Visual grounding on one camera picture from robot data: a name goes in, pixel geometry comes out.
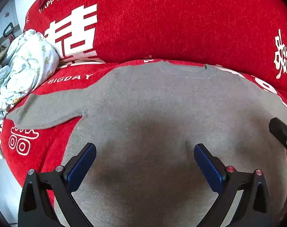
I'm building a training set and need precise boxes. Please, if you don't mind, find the white floral crumpled cloth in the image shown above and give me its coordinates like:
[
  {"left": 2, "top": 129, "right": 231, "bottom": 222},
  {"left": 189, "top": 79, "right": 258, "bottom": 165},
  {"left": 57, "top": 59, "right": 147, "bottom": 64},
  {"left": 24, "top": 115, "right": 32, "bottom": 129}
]
[{"left": 0, "top": 29, "right": 59, "bottom": 159}]

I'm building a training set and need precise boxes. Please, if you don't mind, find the black handled cart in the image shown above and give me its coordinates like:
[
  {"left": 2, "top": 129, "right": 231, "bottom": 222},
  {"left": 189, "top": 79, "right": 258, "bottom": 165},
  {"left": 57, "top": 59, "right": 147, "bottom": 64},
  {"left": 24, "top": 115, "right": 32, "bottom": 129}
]
[{"left": 3, "top": 22, "right": 16, "bottom": 39}]

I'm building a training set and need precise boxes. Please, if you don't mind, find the red wedding quilt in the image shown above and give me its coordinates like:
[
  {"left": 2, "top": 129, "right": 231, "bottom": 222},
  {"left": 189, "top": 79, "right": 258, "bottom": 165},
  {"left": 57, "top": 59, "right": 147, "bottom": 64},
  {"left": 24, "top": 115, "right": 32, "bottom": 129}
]
[{"left": 25, "top": 0, "right": 287, "bottom": 93}]

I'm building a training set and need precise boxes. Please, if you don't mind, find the grey knit sweater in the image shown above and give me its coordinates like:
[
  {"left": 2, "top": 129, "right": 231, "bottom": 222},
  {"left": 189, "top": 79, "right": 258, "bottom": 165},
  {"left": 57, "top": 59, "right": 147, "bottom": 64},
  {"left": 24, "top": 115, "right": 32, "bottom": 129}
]
[{"left": 6, "top": 60, "right": 287, "bottom": 227}]

